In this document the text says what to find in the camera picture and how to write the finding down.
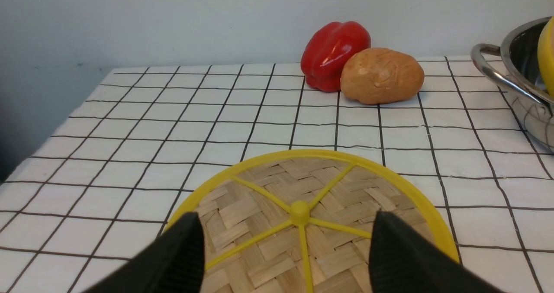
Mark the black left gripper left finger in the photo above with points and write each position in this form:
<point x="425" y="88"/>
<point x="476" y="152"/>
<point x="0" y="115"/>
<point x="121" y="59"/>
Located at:
<point x="173" y="263"/>

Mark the stainless steel pot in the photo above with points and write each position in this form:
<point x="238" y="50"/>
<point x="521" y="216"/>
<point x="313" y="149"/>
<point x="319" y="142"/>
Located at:
<point x="513" y="67"/>

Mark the brown potato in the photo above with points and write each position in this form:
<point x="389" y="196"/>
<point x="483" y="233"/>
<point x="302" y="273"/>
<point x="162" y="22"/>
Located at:
<point x="381" y="76"/>

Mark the white black grid tablecloth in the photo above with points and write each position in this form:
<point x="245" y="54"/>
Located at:
<point x="105" y="183"/>

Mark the red bell pepper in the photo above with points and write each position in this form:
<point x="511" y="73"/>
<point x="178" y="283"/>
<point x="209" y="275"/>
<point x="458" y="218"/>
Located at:
<point x="328" y="51"/>

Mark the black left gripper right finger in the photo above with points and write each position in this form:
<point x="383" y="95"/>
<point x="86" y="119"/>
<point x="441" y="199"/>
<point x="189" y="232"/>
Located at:
<point x="402" y="261"/>

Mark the woven bamboo steamer lid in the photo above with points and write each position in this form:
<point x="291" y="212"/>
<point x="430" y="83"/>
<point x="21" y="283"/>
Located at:
<point x="301" y="221"/>

